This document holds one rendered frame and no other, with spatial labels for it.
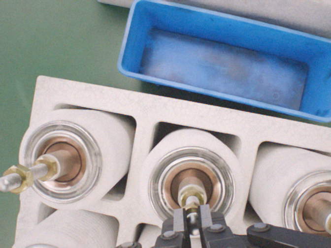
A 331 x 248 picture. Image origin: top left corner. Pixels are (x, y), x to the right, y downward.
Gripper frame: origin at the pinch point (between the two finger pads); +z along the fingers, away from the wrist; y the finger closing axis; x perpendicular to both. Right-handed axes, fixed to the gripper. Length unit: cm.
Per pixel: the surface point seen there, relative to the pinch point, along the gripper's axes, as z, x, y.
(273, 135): 17.1, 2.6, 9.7
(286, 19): 24.2, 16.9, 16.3
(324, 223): 7.2, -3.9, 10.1
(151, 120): 17.1, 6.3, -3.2
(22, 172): 2.4, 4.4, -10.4
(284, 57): 34.2, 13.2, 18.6
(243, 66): 34.7, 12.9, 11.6
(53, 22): 35.2, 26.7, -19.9
